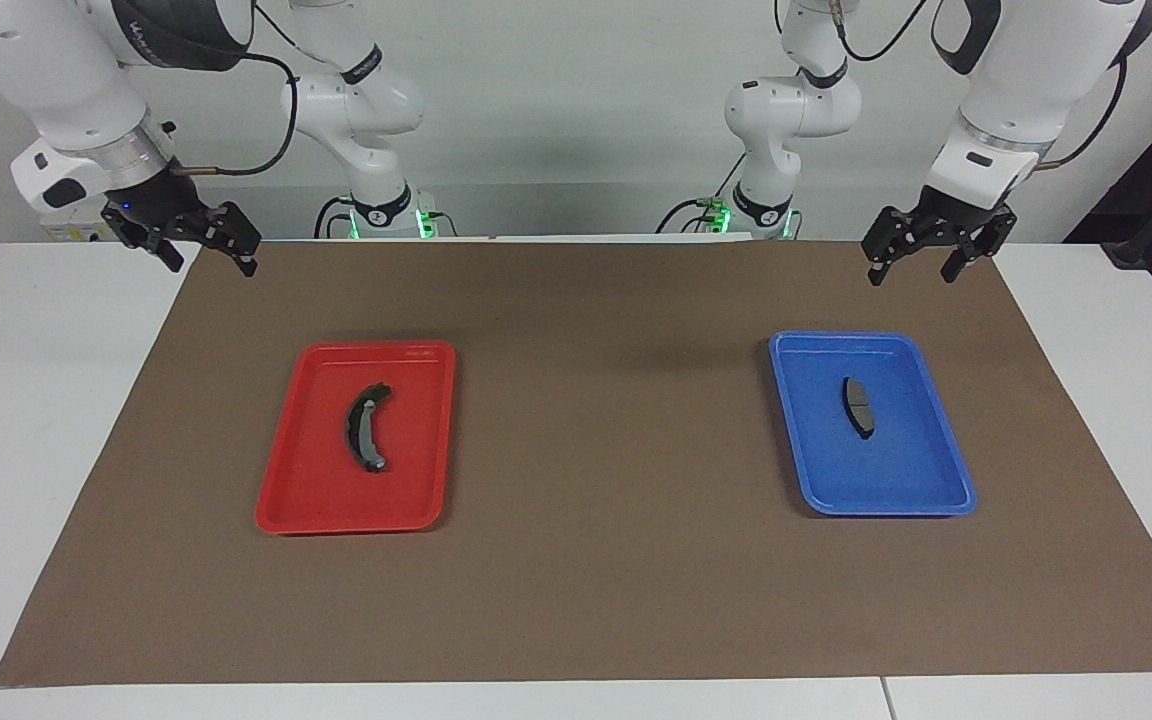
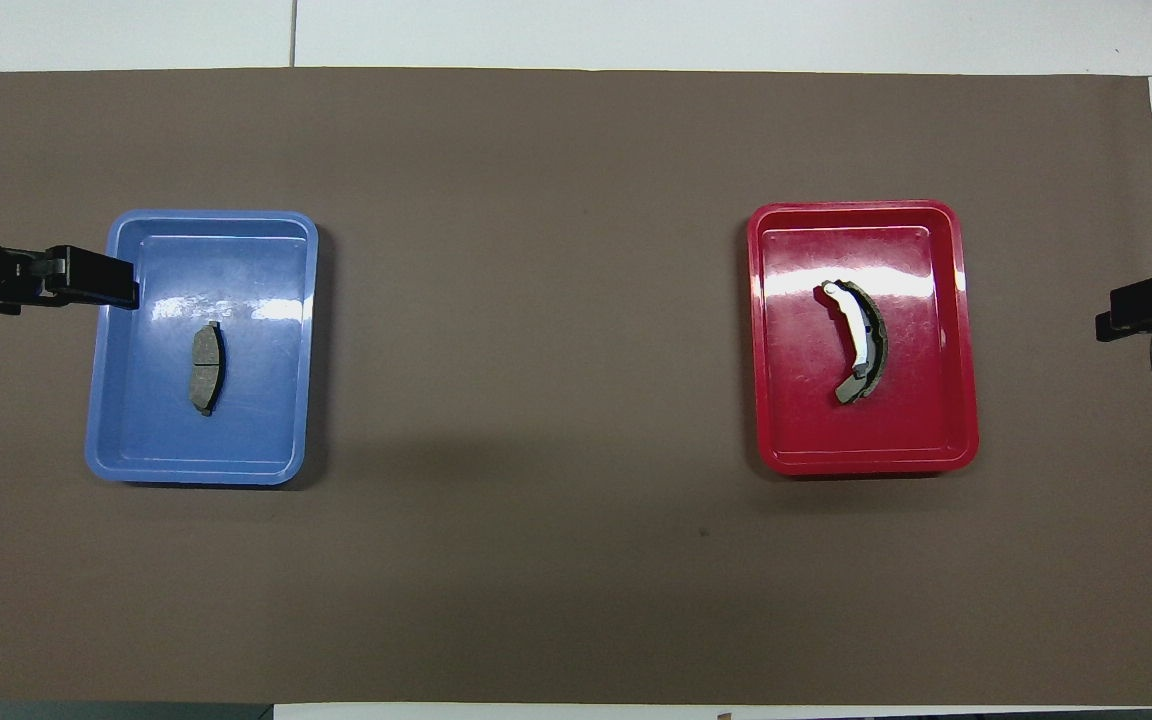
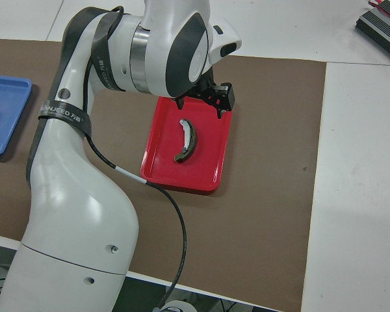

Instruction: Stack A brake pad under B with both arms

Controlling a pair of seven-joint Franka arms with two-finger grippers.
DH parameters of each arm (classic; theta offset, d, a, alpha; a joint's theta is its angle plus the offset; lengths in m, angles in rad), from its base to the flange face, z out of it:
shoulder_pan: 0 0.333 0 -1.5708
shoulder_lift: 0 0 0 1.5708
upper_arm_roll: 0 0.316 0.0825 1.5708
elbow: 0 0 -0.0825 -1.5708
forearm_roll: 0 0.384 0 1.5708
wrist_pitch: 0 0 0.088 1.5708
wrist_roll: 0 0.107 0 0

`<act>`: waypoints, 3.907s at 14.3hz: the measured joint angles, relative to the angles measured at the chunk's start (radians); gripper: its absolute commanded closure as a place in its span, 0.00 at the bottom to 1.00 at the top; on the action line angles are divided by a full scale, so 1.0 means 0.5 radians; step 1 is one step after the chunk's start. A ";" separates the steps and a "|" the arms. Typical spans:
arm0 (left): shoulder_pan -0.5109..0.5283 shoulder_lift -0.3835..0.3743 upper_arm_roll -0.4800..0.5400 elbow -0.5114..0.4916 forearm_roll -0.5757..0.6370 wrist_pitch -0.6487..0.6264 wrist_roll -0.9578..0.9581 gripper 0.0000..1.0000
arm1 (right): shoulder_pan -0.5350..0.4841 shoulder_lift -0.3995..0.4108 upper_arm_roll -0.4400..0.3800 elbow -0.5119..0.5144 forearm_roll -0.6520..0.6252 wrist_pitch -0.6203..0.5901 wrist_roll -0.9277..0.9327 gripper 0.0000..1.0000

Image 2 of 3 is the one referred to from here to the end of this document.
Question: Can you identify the grey brake pad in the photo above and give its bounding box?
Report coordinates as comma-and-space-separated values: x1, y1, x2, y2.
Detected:
190, 321, 226, 417

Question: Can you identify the curved brake shoe white rib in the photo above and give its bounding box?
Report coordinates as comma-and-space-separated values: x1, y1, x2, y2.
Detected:
822, 279, 889, 405

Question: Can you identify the blue plastic tray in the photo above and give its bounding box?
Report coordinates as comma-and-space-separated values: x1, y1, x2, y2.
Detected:
84, 209, 320, 487

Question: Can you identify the red plastic tray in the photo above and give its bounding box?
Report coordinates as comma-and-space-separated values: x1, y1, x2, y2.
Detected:
746, 200, 980, 477

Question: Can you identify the brown table mat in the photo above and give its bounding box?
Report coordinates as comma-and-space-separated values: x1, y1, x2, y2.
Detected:
0, 68, 1152, 706

